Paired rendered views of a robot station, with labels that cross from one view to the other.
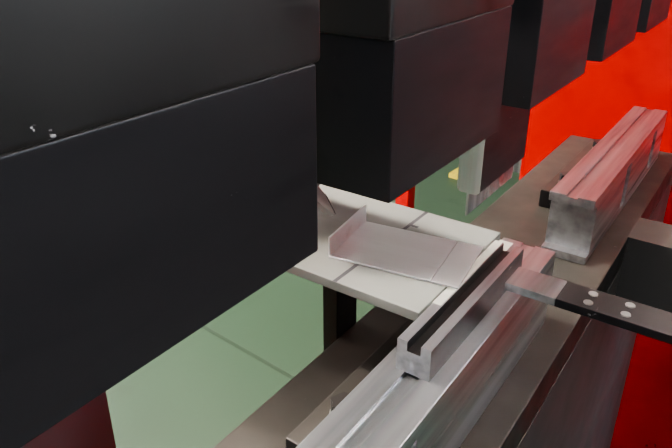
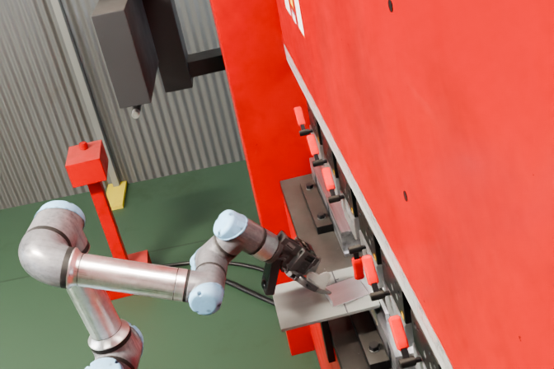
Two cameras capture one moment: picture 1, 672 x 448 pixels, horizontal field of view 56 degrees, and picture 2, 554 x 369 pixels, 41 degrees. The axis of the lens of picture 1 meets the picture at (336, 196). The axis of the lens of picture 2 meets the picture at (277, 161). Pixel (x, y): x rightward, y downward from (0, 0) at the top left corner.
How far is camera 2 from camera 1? 150 cm
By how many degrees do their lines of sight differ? 35
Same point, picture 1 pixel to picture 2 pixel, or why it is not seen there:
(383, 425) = not seen: hidden behind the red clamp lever
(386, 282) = (359, 302)
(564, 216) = (348, 238)
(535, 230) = (331, 247)
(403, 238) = (342, 286)
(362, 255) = (341, 300)
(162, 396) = not seen: outside the picture
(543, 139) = (265, 189)
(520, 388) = not seen: hidden behind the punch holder
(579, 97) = (276, 161)
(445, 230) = (347, 274)
